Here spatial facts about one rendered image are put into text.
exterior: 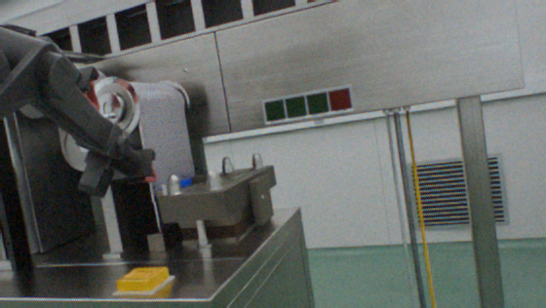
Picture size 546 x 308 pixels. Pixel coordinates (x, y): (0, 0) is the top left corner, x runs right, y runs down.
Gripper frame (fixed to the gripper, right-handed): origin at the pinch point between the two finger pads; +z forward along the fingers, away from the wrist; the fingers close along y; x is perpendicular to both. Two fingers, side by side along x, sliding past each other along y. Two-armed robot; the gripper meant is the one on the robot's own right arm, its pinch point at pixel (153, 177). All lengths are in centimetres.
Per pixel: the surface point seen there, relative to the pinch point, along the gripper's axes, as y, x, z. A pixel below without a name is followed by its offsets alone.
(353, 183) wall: 12, 89, 253
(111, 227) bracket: -9.8, -11.7, -0.7
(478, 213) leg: 73, 1, 54
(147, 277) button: 12.5, -26.4, -16.3
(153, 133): 0.3, 11.0, -2.5
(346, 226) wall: 2, 60, 270
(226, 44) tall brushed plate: 12.7, 43.7, 10.1
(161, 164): 0.2, 4.7, 2.4
